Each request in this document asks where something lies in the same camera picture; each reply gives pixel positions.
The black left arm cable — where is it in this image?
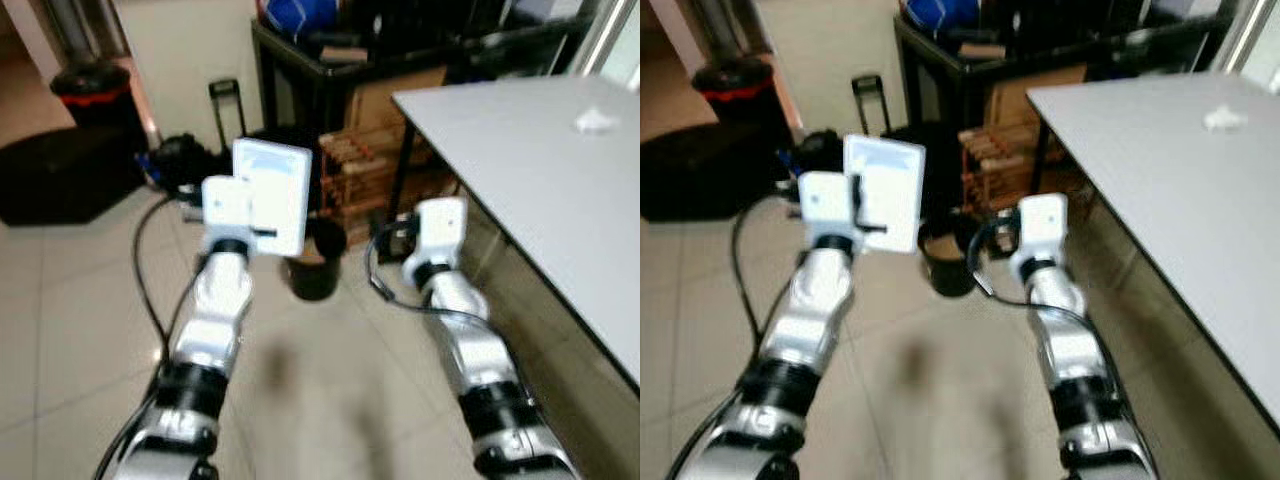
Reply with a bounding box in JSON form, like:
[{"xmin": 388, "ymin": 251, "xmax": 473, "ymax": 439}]
[
  {"xmin": 730, "ymin": 192, "xmax": 801, "ymax": 341},
  {"xmin": 132, "ymin": 195, "xmax": 206, "ymax": 341}
]

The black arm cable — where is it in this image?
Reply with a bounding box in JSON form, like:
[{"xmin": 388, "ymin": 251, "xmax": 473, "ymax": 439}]
[
  {"xmin": 132, "ymin": 195, "xmax": 206, "ymax": 341},
  {"xmin": 363, "ymin": 225, "xmax": 471, "ymax": 321},
  {"xmin": 968, "ymin": 215, "xmax": 1081, "ymax": 321},
  {"xmin": 730, "ymin": 192, "xmax": 801, "ymax": 341}
]

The black bin with red band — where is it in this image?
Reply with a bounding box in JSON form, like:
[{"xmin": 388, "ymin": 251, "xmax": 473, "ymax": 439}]
[
  {"xmin": 50, "ymin": 62, "xmax": 141, "ymax": 151},
  {"xmin": 692, "ymin": 58, "xmax": 781, "ymax": 141}
]

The brown cardboard sheet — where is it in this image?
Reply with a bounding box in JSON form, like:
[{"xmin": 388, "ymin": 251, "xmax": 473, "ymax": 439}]
[
  {"xmin": 985, "ymin": 62, "xmax": 1089, "ymax": 129},
  {"xmin": 345, "ymin": 65, "xmax": 451, "ymax": 131}
]

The blue bag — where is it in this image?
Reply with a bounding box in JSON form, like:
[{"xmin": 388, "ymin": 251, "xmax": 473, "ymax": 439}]
[
  {"xmin": 258, "ymin": 0, "xmax": 341, "ymax": 36},
  {"xmin": 900, "ymin": 0, "xmax": 981, "ymax": 31}
]

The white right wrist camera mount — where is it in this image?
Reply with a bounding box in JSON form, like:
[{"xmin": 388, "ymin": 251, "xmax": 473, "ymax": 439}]
[
  {"xmin": 1010, "ymin": 193, "xmax": 1068, "ymax": 284},
  {"xmin": 402, "ymin": 197, "xmax": 468, "ymax": 286}
]

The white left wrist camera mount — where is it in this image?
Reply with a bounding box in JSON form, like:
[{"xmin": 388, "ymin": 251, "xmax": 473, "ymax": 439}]
[
  {"xmin": 200, "ymin": 175, "xmax": 256, "ymax": 256},
  {"xmin": 797, "ymin": 170, "xmax": 857, "ymax": 251}
]

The white carton box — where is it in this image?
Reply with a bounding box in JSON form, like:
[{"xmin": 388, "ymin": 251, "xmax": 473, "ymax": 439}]
[
  {"xmin": 232, "ymin": 137, "xmax": 313, "ymax": 258},
  {"xmin": 843, "ymin": 133, "xmax": 926, "ymax": 254}
]

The white table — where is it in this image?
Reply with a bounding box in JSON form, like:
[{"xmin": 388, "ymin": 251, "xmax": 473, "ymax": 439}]
[
  {"xmin": 1027, "ymin": 75, "xmax": 1280, "ymax": 436},
  {"xmin": 392, "ymin": 75, "xmax": 641, "ymax": 391}
]

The wooden slat crate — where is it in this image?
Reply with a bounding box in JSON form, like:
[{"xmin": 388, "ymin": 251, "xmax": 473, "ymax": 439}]
[
  {"xmin": 958, "ymin": 125, "xmax": 1091, "ymax": 231},
  {"xmin": 320, "ymin": 125, "xmax": 456, "ymax": 246}
]

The black round rubbish bin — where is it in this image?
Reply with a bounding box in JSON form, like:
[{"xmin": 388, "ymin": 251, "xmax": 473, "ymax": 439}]
[
  {"xmin": 285, "ymin": 215, "xmax": 349, "ymax": 303},
  {"xmin": 918, "ymin": 212, "xmax": 986, "ymax": 299}
]

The black trolley suitcase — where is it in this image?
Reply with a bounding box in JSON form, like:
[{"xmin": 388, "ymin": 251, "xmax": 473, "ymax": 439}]
[
  {"xmin": 208, "ymin": 78, "xmax": 336, "ymax": 221},
  {"xmin": 850, "ymin": 75, "xmax": 966, "ymax": 216}
]

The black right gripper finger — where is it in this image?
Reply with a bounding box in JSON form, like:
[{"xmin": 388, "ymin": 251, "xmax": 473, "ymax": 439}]
[
  {"xmin": 850, "ymin": 172, "xmax": 888, "ymax": 236},
  {"xmin": 247, "ymin": 178, "xmax": 280, "ymax": 239}
]

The black metal shelf rack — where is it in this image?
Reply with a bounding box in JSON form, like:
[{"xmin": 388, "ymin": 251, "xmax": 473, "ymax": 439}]
[
  {"xmin": 893, "ymin": 0, "xmax": 1241, "ymax": 131},
  {"xmin": 250, "ymin": 0, "xmax": 601, "ymax": 131}
]

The white crumpled tissue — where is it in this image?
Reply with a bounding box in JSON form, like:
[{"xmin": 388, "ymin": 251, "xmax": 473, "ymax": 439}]
[
  {"xmin": 574, "ymin": 105, "xmax": 618, "ymax": 136},
  {"xmin": 1203, "ymin": 103, "xmax": 1249, "ymax": 134}
]

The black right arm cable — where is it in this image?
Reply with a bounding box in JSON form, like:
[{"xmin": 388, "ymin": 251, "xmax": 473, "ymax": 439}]
[
  {"xmin": 363, "ymin": 225, "xmax": 471, "ymax": 321},
  {"xmin": 968, "ymin": 215, "xmax": 1081, "ymax": 321}
]

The black floor case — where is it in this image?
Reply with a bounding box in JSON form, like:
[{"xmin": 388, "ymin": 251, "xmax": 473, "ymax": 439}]
[
  {"xmin": 640, "ymin": 122, "xmax": 791, "ymax": 223},
  {"xmin": 0, "ymin": 125, "xmax": 146, "ymax": 226}
]

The black backpack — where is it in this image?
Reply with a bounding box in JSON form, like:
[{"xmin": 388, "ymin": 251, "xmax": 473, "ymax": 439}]
[
  {"xmin": 150, "ymin": 132, "xmax": 226, "ymax": 201},
  {"xmin": 790, "ymin": 128, "xmax": 851, "ymax": 181}
]

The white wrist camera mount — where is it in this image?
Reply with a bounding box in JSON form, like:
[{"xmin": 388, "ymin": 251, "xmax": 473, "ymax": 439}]
[
  {"xmin": 200, "ymin": 175, "xmax": 256, "ymax": 256},
  {"xmin": 1010, "ymin": 193, "xmax": 1068, "ymax": 284},
  {"xmin": 402, "ymin": 197, "xmax": 468, "ymax": 286},
  {"xmin": 797, "ymin": 170, "xmax": 857, "ymax": 251}
]

